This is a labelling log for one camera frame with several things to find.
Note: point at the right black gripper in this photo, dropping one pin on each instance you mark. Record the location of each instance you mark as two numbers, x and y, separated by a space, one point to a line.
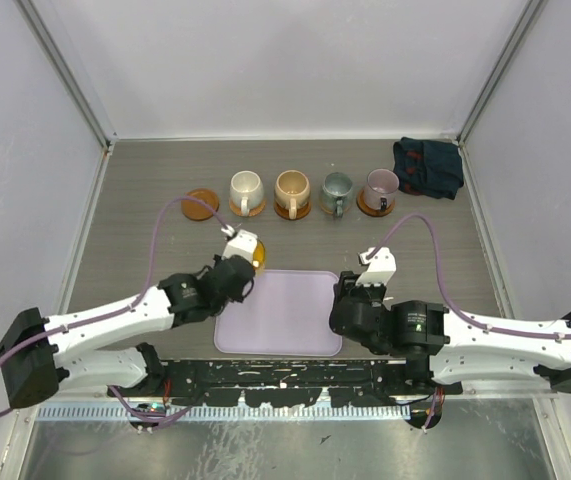
346 286

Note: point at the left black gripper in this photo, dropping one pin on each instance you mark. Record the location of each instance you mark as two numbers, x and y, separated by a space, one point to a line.
238 297

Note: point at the yellow glass mug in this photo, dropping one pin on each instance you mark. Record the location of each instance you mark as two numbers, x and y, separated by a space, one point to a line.
259 256

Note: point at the light woven coaster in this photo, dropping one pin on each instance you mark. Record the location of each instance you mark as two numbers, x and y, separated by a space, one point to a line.
252 212

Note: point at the dark wooden coaster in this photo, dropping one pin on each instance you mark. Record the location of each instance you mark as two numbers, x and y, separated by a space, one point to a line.
372 212
292 210
202 205

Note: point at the white ceramic mug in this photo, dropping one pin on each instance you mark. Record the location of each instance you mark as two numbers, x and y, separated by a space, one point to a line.
246 190

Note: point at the beige ceramic mug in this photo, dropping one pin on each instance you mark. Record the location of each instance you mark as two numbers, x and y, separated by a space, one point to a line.
292 184

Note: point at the grey ceramic mug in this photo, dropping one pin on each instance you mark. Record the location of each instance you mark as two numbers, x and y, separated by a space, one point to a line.
336 194

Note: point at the purple glass mug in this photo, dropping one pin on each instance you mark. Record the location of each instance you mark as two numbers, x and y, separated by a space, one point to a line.
380 189

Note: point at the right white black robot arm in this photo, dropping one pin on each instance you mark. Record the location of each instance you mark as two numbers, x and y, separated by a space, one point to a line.
439 349

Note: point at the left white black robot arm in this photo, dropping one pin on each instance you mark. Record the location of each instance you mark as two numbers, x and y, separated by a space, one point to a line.
40 356

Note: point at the lilac plastic tray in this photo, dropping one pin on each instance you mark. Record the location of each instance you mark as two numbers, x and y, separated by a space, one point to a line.
286 314

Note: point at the dark blue folded cloth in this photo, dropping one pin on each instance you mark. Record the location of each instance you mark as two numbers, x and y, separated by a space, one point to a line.
428 168

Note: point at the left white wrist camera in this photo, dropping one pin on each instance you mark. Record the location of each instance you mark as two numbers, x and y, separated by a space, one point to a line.
239 242

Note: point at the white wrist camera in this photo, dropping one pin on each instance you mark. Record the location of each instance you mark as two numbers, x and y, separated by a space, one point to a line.
239 242
380 267

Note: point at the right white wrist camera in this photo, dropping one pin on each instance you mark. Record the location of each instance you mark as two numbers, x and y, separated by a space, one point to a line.
380 267

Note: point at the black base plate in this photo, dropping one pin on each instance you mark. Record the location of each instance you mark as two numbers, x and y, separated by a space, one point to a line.
281 383

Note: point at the slotted cable duct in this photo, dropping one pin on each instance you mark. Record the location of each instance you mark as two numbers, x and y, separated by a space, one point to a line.
113 411

